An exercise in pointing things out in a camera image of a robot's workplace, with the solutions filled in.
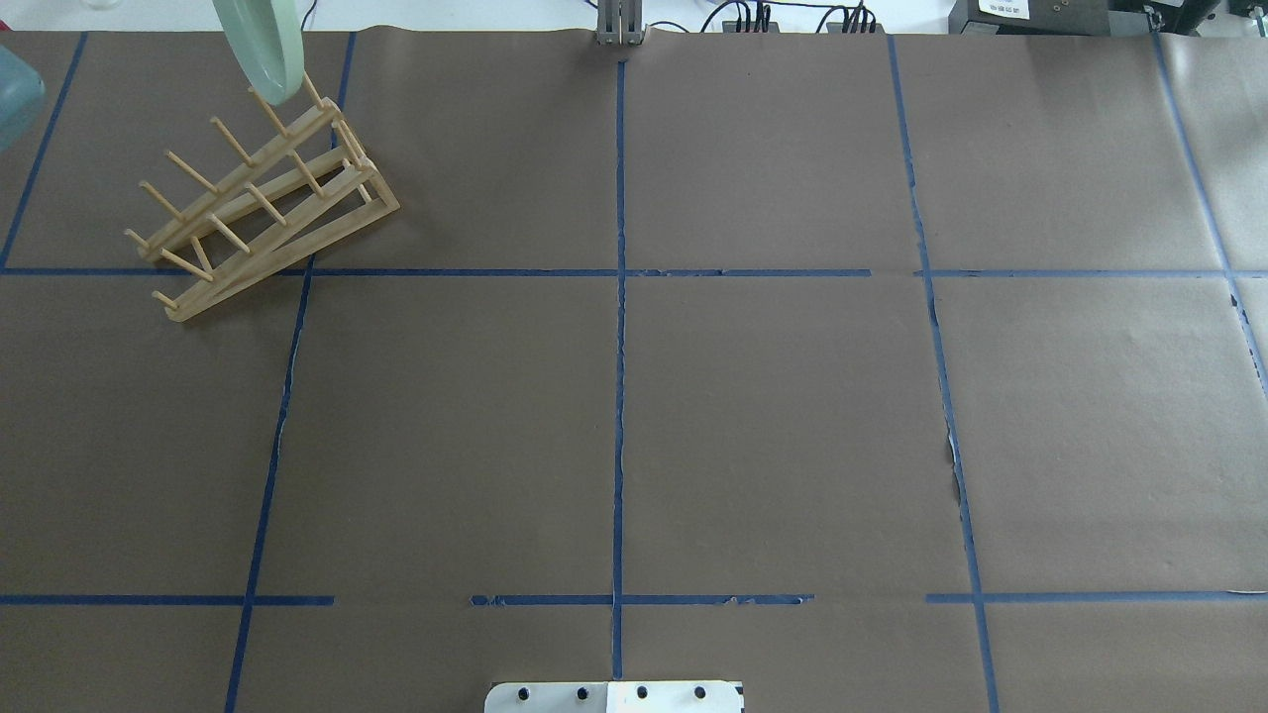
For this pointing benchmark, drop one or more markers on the light green plate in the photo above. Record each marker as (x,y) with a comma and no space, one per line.
(267,42)

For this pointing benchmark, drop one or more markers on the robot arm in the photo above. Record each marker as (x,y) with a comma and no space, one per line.
(23,93)

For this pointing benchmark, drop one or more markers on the black usb hub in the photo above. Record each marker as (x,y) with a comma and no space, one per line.
(757,20)
(851,20)

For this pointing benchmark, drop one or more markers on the wooden dish rack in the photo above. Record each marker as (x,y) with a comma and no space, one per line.
(309,186)

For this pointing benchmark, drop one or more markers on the black computer box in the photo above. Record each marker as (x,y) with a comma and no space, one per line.
(1053,17)

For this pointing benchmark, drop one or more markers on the aluminium frame post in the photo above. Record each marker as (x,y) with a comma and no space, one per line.
(619,22)

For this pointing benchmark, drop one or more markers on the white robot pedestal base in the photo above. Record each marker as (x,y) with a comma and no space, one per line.
(617,696)

